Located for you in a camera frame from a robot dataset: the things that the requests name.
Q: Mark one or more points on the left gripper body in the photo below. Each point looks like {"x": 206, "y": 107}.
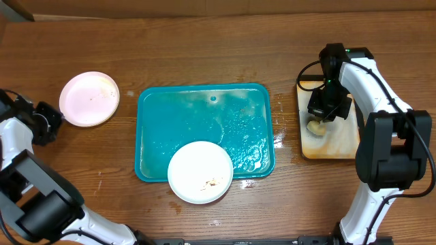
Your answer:
{"x": 50, "y": 120}

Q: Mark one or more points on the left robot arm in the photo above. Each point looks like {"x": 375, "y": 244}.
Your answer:
{"x": 37, "y": 202}

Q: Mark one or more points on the yellow sponge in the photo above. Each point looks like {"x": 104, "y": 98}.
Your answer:
{"x": 317, "y": 128}

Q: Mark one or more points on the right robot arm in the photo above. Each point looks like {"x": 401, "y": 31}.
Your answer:
{"x": 394, "y": 148}

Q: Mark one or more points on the yellow-green plate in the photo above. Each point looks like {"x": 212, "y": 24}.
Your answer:
{"x": 110, "y": 116}

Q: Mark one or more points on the white plate with sauce streak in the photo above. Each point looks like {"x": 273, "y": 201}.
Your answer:
{"x": 88, "y": 98}

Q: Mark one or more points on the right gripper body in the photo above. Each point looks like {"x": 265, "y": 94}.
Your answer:
{"x": 331, "y": 103}

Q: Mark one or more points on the teal plastic tray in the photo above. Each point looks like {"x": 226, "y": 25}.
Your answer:
{"x": 236, "y": 117}

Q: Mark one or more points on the black tray with soapy water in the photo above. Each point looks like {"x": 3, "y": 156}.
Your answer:
{"x": 342, "y": 135}

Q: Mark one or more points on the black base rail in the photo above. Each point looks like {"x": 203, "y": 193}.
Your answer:
{"x": 255, "y": 241}

